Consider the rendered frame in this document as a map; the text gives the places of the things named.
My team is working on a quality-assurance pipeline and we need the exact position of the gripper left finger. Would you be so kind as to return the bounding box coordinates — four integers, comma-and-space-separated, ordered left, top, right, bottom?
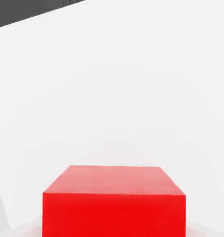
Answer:
11, 217, 43, 237

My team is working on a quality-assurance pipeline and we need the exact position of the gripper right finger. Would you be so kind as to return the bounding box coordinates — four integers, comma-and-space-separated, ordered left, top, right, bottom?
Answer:
185, 224, 215, 237

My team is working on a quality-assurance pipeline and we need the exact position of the small red cube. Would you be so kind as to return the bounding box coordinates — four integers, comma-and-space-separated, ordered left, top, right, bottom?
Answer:
42, 165, 186, 237

